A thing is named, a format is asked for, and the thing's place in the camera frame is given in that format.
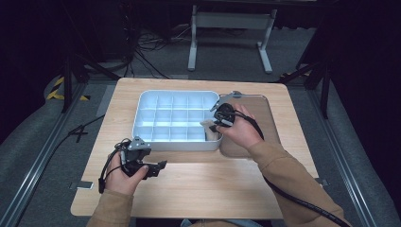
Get person's left hand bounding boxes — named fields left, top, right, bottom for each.
left=104, top=150, right=149, bottom=197

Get left hand-held gripper cable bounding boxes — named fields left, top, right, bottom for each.
left=97, top=138, right=133, bottom=195

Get metal floor rail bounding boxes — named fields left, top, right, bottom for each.
left=306, top=89, right=381, bottom=227
left=0, top=82, right=88, bottom=227

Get black floor cable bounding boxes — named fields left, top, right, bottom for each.
left=44, top=113, right=106, bottom=162

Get white metal desk frame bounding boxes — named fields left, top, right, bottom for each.
left=187, top=4, right=278, bottom=76

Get bundle of floor cables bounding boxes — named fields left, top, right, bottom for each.
left=124, top=26, right=192, bottom=79

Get white compartment box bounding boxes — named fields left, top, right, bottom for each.
left=131, top=90, right=224, bottom=152

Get person's right hand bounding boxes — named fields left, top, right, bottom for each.
left=217, top=103, right=265, bottom=150

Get yellow and black floor tape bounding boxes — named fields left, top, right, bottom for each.
left=45, top=76, right=92, bottom=102

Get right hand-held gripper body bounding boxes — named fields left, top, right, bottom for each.
left=210, top=91, right=237, bottom=128

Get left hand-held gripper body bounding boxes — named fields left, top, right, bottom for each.
left=119, top=135, right=152, bottom=178

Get person's blue trousers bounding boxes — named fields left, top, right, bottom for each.
left=183, top=218, right=264, bottom=227

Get black metal stand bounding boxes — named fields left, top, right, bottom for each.
left=277, top=58, right=333, bottom=120
left=61, top=51, right=121, bottom=114

